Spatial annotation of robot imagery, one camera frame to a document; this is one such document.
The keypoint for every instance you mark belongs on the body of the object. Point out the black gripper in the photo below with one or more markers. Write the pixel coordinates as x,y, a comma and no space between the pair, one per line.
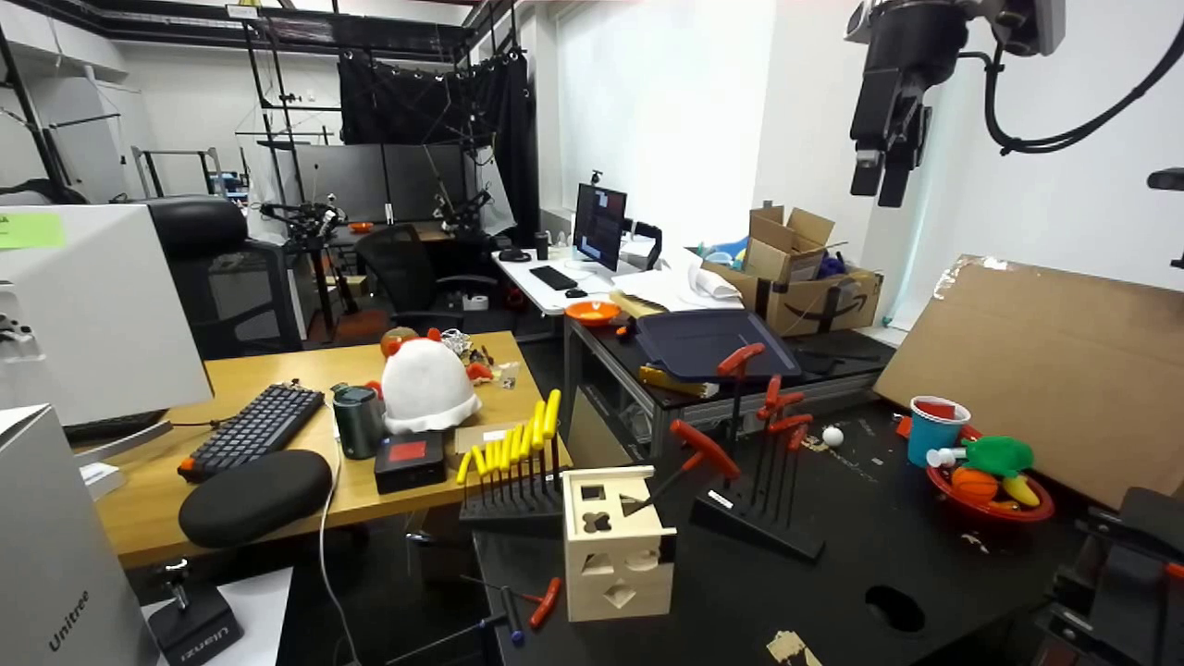
902,60

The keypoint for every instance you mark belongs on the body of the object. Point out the open cardboard box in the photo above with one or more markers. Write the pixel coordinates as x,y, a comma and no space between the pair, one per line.
781,254

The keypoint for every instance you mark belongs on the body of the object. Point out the cardboard box with black tape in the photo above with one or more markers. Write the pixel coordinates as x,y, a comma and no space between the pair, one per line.
818,300

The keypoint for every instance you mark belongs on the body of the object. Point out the navy plastic tote lid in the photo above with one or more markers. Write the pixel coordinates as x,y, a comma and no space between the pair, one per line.
709,340

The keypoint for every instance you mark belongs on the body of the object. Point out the large cardboard sheet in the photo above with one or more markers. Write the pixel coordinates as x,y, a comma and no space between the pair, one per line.
1048,370

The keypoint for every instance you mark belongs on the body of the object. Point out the blue cup with red rim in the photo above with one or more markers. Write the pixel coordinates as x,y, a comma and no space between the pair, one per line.
939,431

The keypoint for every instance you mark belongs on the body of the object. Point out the small white ball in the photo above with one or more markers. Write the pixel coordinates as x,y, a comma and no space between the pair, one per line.
833,433

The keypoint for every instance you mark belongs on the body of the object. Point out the green toy vegetable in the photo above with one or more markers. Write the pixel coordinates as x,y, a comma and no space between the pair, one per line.
999,458

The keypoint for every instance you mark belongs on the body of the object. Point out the orange bowl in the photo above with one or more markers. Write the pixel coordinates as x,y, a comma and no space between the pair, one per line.
595,314

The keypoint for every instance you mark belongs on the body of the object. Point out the orange toy fruit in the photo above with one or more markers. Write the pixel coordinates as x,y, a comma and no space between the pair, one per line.
970,481

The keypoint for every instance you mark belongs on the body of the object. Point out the small black keyboard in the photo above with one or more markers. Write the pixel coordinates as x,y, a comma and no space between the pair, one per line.
554,278

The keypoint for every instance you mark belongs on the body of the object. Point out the yellow toy banana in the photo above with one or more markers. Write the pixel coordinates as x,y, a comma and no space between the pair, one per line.
1021,490

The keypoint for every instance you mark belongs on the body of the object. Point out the red toy bowl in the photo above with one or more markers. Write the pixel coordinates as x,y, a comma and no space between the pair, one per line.
984,509

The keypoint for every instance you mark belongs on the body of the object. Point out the white office desk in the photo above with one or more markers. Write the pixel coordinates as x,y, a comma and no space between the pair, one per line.
543,299

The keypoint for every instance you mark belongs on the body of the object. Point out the black hex key stand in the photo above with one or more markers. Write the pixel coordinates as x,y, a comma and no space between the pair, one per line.
770,525
512,505

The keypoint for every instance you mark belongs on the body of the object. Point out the wooden shape sorter box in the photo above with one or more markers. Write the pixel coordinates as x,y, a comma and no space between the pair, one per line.
617,558

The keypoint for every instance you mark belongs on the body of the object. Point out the black curtain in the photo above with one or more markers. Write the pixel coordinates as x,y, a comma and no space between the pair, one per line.
419,97

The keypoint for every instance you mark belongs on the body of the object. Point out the black clamp with orange grip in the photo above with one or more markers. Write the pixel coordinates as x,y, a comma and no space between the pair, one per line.
1122,594

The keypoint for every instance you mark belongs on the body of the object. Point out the black mesh office chair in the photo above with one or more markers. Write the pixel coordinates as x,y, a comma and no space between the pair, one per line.
408,263

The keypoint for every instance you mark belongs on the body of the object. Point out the small wooden shape piece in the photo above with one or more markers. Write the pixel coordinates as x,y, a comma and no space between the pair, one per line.
793,649

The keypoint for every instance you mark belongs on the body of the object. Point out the small tan box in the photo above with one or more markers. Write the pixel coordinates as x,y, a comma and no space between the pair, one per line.
476,442

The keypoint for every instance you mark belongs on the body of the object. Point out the white cone-shaped bag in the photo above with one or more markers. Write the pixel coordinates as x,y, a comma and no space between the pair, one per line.
427,384

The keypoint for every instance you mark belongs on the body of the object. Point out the brown ball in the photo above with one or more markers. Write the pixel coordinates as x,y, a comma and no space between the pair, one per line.
398,343

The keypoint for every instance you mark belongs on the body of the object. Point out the black box with red top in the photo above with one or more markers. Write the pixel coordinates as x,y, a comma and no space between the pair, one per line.
413,460

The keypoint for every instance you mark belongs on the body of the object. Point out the dark green can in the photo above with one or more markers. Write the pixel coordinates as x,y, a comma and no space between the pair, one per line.
361,423

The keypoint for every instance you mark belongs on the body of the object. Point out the wooden office desk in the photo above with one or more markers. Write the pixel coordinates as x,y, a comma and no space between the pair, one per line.
308,370

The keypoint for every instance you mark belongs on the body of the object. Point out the black office chair with headrest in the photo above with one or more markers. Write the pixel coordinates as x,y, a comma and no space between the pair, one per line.
227,283

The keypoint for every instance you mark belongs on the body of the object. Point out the black computer keyboard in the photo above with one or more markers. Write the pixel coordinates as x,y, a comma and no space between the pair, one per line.
254,431

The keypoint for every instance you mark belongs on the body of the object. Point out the black oval cushion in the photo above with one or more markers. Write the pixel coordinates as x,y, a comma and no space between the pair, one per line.
254,502

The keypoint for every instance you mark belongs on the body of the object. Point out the white computer monitor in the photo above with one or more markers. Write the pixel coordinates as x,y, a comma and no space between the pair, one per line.
98,319

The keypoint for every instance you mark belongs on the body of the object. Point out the green sticky note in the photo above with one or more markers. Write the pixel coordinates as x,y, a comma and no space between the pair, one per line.
26,231

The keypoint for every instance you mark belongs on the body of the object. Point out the metal frame bench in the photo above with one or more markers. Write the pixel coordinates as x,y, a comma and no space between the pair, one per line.
852,356

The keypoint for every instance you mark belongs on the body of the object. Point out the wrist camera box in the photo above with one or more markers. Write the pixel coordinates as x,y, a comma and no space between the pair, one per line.
1027,25

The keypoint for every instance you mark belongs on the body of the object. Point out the small black mount block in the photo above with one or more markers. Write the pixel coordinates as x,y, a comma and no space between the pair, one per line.
197,631

